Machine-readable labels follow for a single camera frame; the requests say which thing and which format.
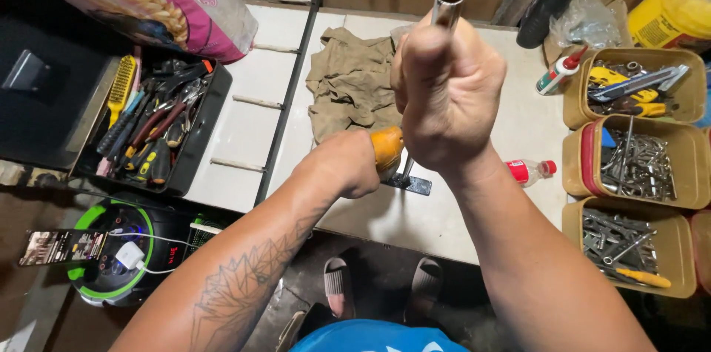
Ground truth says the tan tub with utility knives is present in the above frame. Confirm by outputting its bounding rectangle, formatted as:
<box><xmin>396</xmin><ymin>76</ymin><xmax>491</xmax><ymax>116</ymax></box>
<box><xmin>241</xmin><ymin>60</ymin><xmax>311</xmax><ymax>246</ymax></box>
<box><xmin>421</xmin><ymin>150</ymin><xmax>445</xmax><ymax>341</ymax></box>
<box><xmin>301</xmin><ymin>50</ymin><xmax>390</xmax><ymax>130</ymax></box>
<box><xmin>563</xmin><ymin>47</ymin><xmax>708</xmax><ymax>130</ymax></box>

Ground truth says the person's blue shirt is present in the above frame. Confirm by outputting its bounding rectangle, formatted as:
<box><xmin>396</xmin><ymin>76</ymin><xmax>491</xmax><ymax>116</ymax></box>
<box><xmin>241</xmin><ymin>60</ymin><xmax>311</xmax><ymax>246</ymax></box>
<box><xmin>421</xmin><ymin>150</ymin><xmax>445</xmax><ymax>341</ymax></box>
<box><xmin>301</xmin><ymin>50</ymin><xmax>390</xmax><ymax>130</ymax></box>
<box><xmin>288</xmin><ymin>319</ymin><xmax>471</xmax><ymax>352</ymax></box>

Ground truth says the heap of hand tools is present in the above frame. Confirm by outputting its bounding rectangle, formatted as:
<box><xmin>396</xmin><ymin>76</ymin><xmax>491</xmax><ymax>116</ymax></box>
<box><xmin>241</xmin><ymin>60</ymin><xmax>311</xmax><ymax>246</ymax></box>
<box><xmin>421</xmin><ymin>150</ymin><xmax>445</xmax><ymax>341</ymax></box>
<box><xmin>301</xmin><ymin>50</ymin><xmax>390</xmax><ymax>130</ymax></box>
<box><xmin>94</xmin><ymin>58</ymin><xmax>214</xmax><ymax>185</ymax></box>

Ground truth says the clear bottle with red label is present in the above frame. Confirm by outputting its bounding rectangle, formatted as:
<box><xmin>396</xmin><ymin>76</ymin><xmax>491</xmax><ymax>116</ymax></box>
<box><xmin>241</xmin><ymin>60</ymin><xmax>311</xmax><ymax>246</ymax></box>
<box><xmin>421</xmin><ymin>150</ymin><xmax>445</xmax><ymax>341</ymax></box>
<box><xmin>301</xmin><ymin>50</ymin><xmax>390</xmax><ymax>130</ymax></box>
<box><xmin>504</xmin><ymin>159</ymin><xmax>558</xmax><ymax>188</ymax></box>

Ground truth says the white glue bottle red cap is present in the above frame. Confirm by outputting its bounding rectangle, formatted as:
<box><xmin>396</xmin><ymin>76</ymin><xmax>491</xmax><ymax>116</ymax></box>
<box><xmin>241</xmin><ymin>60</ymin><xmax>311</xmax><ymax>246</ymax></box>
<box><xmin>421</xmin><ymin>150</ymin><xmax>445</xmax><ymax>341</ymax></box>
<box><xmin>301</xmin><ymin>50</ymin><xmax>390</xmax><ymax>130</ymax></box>
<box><xmin>535</xmin><ymin>46</ymin><xmax>588</xmax><ymax>96</ymax></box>

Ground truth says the long black metal bar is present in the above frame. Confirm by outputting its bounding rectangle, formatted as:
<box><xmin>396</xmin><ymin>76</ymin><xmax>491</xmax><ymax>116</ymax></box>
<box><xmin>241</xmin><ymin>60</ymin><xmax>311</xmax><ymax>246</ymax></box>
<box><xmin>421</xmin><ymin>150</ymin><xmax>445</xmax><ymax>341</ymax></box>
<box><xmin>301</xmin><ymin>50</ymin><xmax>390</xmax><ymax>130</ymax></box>
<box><xmin>254</xmin><ymin>0</ymin><xmax>324</xmax><ymax>207</ymax></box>

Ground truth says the heap of metal hex keys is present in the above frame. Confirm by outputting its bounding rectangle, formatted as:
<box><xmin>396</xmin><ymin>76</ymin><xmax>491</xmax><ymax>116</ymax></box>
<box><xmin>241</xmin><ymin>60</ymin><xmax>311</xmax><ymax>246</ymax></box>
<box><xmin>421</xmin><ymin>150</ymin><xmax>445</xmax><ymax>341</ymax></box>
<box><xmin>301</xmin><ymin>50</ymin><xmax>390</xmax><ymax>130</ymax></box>
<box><xmin>600</xmin><ymin>119</ymin><xmax>678</xmax><ymax>202</ymax></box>

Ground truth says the black tool tray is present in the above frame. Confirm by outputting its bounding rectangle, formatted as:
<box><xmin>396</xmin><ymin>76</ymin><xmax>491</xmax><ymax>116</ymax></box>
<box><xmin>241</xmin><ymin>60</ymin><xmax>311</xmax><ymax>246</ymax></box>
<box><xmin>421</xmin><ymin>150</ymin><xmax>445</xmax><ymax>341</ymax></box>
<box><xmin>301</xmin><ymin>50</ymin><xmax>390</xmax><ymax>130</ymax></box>
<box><xmin>72</xmin><ymin>55</ymin><xmax>233</xmax><ymax>198</ymax></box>

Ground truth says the black smartphone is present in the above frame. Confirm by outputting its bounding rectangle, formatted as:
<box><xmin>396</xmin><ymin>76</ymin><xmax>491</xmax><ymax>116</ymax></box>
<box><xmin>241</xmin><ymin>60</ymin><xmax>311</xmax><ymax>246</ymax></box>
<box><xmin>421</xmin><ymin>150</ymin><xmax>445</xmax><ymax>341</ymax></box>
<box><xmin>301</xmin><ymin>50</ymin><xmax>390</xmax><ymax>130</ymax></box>
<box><xmin>18</xmin><ymin>228</ymin><xmax>110</xmax><ymax>268</ymax></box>

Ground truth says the tan tub with wrenches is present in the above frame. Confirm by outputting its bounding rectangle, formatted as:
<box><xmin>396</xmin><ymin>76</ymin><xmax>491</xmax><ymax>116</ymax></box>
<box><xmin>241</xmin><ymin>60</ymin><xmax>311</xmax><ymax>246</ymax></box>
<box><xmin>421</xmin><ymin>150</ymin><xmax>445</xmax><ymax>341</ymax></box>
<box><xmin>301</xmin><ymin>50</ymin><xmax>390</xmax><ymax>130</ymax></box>
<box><xmin>561</xmin><ymin>197</ymin><xmax>698</xmax><ymax>299</ymax></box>

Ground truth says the orange tool handle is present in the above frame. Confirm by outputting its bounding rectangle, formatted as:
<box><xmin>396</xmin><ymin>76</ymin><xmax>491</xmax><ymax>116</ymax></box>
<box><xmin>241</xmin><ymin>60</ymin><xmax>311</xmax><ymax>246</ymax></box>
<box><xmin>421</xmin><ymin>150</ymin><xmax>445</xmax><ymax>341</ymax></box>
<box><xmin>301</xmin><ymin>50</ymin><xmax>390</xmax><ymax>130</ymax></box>
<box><xmin>369</xmin><ymin>126</ymin><xmax>405</xmax><ymax>182</ymax></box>

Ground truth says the person's right slipper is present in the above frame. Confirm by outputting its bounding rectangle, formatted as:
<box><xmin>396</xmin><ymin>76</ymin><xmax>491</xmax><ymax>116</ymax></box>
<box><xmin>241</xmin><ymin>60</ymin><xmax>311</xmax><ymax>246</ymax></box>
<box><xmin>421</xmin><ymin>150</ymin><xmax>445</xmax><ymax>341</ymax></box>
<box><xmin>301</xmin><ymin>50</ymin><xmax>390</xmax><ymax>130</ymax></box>
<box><xmin>404</xmin><ymin>257</ymin><xmax>444</xmax><ymax>326</ymax></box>

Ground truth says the white charging cable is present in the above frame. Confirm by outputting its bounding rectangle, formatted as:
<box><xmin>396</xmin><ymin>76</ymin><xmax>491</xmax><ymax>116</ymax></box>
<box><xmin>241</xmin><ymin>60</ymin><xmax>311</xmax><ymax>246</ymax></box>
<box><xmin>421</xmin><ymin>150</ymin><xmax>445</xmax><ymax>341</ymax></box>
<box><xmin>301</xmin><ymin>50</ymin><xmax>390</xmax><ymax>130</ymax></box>
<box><xmin>108</xmin><ymin>228</ymin><xmax>202</xmax><ymax>275</ymax></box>

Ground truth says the grey yellow utility knife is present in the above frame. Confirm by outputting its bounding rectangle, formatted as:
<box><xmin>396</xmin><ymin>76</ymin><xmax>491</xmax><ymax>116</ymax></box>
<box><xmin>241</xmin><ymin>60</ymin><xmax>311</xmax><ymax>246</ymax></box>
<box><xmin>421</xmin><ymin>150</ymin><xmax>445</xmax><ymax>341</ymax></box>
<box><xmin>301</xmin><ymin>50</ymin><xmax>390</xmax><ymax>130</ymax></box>
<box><xmin>588</xmin><ymin>65</ymin><xmax>691</xmax><ymax>104</ymax></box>

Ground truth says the black toolbox lid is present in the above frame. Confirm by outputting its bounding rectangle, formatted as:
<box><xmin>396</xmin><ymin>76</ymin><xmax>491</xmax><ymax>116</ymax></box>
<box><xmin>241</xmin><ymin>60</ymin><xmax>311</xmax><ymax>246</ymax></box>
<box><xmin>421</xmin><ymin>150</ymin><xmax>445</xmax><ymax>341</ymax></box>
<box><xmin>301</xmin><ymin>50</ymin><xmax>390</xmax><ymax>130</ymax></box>
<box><xmin>0</xmin><ymin>12</ymin><xmax>121</xmax><ymax>173</ymax></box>

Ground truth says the white charger plug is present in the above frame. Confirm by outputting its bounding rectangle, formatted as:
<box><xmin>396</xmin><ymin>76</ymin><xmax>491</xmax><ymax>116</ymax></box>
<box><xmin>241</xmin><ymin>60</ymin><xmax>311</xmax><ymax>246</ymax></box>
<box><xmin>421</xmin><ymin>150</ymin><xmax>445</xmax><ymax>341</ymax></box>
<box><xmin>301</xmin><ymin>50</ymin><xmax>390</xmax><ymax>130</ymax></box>
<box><xmin>114</xmin><ymin>241</ymin><xmax>147</xmax><ymax>272</ymax></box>

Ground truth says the yellow handled screwdriver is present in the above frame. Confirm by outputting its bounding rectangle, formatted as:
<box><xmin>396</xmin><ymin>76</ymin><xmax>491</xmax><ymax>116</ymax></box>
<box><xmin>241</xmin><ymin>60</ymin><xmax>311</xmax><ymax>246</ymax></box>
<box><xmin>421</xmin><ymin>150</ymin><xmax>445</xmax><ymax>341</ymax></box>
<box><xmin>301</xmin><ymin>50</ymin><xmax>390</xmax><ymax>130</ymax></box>
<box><xmin>614</xmin><ymin>267</ymin><xmax>672</xmax><ymax>289</ymax></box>

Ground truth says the red plastic tub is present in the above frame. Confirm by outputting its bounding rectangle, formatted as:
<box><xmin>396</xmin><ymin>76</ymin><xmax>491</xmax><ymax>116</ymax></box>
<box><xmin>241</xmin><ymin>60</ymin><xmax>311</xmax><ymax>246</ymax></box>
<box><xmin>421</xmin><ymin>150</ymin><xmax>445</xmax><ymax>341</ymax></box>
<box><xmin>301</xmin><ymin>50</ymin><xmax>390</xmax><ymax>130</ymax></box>
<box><xmin>690</xmin><ymin>210</ymin><xmax>711</xmax><ymax>295</ymax></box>

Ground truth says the khaki cloth rag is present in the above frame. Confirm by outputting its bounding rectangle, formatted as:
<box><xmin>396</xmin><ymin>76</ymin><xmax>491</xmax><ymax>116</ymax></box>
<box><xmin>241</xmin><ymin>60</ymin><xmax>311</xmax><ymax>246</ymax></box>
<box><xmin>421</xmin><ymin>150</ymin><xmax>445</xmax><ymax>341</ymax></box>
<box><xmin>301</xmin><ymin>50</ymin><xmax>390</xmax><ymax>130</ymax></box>
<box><xmin>305</xmin><ymin>27</ymin><xmax>403</xmax><ymax>144</ymax></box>

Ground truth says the person's left hand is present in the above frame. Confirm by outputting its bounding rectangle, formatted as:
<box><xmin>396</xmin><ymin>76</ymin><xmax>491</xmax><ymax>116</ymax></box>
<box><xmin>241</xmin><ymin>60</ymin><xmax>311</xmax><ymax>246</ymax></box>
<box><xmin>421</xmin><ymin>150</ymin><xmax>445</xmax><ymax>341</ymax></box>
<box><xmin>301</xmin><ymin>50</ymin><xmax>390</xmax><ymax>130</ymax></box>
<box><xmin>290</xmin><ymin>130</ymin><xmax>383</xmax><ymax>201</ymax></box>

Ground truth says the red plastic lid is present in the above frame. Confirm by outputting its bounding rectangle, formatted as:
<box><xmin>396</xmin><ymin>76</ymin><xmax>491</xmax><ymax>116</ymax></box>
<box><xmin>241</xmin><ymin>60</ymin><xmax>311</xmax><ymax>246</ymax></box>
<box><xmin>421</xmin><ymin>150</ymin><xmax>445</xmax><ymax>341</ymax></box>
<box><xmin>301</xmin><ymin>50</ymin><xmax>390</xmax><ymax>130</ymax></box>
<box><xmin>580</xmin><ymin>121</ymin><xmax>613</xmax><ymax>198</ymax></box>

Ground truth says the person's slipper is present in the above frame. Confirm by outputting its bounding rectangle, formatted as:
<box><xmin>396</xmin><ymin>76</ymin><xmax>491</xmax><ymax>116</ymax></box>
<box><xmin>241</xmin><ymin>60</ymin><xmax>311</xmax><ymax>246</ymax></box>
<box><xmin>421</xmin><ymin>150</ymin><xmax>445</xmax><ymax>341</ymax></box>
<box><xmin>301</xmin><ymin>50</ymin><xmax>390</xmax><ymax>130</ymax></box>
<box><xmin>404</xmin><ymin>257</ymin><xmax>444</xmax><ymax>326</ymax></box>
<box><xmin>323</xmin><ymin>256</ymin><xmax>357</xmax><ymax>321</ymax></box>

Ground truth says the black and green speaker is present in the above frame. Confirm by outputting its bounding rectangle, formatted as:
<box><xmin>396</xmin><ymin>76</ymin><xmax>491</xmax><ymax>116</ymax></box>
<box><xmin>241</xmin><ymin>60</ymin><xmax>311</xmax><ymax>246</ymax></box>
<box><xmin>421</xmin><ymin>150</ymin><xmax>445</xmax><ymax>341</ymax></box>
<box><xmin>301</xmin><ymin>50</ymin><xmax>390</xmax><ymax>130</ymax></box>
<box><xmin>66</xmin><ymin>199</ymin><xmax>224</xmax><ymax>308</ymax></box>

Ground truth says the person's left slipper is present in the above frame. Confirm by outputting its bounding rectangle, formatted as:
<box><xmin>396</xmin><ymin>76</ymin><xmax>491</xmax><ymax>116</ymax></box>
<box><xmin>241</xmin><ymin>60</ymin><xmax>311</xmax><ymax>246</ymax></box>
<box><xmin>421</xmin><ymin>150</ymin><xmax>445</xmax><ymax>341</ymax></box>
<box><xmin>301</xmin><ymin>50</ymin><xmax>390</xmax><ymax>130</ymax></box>
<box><xmin>323</xmin><ymin>256</ymin><xmax>357</xmax><ymax>321</ymax></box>

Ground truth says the yellow wire brush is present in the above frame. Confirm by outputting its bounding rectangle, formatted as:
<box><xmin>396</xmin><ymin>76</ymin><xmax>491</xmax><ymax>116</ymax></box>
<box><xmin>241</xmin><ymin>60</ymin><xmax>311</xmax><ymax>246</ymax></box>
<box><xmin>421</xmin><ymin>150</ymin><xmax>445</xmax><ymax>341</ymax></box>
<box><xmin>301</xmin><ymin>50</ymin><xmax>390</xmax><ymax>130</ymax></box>
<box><xmin>107</xmin><ymin>54</ymin><xmax>137</xmax><ymax>128</ymax></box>

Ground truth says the heap of steel wrenches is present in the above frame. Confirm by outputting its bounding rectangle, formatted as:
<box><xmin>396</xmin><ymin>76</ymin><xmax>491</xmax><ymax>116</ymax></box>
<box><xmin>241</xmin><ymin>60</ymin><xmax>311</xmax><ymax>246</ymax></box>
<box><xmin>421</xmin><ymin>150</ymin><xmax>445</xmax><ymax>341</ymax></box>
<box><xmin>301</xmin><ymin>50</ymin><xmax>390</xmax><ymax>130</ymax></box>
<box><xmin>581</xmin><ymin>209</ymin><xmax>662</xmax><ymax>281</ymax></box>

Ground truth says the tan tub with hex keys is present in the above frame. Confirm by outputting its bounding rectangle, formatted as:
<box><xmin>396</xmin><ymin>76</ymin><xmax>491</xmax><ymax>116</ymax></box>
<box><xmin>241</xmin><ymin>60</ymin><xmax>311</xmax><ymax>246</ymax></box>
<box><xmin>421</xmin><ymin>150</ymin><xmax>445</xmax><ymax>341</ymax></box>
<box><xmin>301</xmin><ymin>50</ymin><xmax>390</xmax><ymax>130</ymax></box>
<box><xmin>562</xmin><ymin>114</ymin><xmax>711</xmax><ymax>211</ymax></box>

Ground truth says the clear plastic bag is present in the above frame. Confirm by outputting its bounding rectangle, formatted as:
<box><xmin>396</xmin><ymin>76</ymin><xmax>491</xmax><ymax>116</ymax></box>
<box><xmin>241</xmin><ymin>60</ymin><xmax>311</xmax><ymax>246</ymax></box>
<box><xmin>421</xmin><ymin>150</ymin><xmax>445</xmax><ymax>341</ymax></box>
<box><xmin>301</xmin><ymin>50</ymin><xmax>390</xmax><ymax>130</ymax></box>
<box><xmin>547</xmin><ymin>0</ymin><xmax>624</xmax><ymax>52</ymax></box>

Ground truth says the person's right hand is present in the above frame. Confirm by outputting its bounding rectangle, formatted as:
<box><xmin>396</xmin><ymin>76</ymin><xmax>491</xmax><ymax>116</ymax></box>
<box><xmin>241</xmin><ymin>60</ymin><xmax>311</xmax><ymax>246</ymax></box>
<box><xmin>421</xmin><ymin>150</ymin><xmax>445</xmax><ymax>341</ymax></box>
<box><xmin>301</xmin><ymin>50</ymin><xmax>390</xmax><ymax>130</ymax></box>
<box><xmin>390</xmin><ymin>10</ymin><xmax>508</xmax><ymax>176</ymax></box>

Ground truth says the black metal plate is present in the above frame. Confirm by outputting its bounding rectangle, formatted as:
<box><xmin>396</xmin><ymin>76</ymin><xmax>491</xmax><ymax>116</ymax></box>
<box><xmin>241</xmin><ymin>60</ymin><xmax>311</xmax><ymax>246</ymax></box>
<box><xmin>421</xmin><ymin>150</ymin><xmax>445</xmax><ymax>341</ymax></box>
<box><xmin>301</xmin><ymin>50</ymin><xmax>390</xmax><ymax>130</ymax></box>
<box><xmin>386</xmin><ymin>172</ymin><xmax>433</xmax><ymax>197</ymax></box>

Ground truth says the yellow plastic canister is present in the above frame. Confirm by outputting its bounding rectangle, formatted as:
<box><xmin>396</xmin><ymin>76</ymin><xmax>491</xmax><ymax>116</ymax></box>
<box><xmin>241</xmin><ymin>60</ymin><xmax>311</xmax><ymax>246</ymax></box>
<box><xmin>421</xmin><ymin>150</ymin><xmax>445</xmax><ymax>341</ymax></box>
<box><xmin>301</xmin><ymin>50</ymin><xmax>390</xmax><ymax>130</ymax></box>
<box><xmin>628</xmin><ymin>0</ymin><xmax>711</xmax><ymax>54</ymax></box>

